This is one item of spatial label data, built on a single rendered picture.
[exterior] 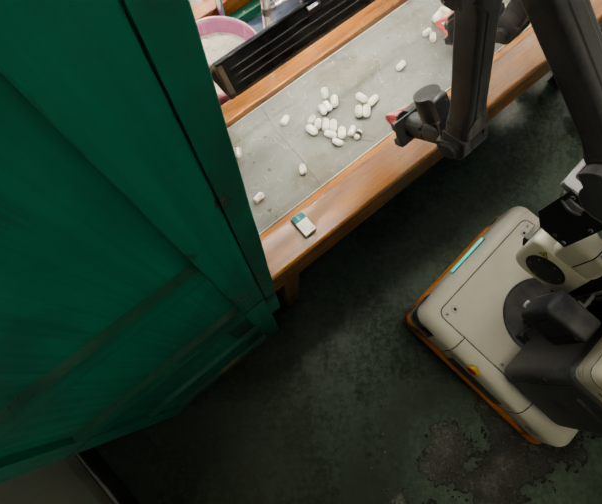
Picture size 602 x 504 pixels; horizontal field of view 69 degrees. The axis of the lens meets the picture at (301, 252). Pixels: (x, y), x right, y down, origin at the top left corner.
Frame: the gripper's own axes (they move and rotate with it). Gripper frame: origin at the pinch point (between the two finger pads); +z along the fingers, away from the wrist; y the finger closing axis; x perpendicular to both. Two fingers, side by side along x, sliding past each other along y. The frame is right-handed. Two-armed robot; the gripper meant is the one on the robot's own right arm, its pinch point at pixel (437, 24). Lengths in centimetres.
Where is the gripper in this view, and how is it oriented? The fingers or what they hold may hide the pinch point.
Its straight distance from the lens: 149.8
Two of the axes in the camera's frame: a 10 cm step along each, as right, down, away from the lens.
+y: -7.7, 6.2, -1.7
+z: -5.1, -4.2, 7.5
